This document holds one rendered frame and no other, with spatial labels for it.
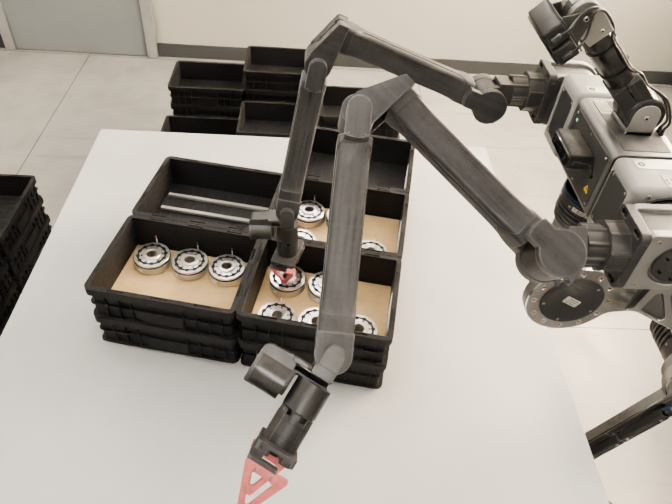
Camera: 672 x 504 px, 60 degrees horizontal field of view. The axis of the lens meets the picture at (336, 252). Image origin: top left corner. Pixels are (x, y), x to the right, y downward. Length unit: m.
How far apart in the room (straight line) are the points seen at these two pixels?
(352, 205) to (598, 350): 2.14
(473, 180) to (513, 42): 3.82
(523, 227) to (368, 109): 0.31
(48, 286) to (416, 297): 1.13
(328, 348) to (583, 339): 2.17
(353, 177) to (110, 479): 0.97
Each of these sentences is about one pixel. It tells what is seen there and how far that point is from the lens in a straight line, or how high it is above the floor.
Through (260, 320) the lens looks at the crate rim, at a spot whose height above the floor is 0.93.
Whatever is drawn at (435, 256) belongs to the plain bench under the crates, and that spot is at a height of 0.70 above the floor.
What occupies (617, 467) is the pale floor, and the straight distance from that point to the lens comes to 2.62.
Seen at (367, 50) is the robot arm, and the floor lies 1.53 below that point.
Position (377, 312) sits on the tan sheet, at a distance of 1.64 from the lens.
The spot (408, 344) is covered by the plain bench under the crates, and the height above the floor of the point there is 0.70.
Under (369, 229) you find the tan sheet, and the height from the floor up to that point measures 0.83.
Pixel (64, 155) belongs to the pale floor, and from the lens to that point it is 3.79.
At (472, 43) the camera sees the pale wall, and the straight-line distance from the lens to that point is 4.69.
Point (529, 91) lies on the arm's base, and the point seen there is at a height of 1.47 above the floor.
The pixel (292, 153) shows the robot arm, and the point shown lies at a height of 1.28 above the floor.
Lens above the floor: 2.08
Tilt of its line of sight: 44 degrees down
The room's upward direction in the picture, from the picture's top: 5 degrees clockwise
